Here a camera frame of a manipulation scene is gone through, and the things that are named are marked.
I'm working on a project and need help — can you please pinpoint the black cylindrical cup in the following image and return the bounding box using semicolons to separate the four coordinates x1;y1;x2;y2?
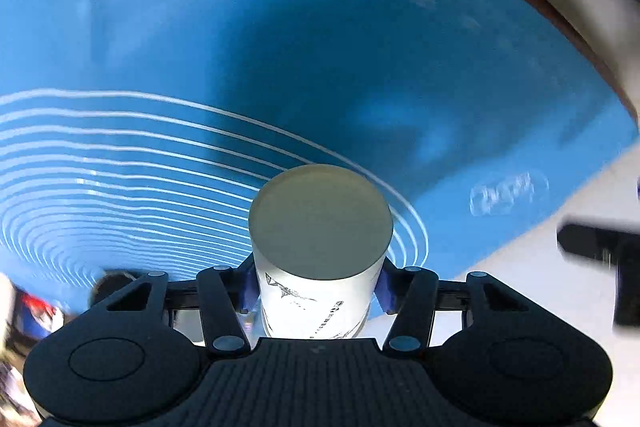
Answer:
89;271;138;307

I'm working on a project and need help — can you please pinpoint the blue silicone mat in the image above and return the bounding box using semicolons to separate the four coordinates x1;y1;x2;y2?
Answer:
1;0;638;310

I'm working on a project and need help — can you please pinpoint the white paper cup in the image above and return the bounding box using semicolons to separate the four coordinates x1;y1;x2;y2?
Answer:
248;165;394;339

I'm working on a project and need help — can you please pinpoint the white cardboard box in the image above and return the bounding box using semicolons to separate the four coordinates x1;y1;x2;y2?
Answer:
13;291;64;340

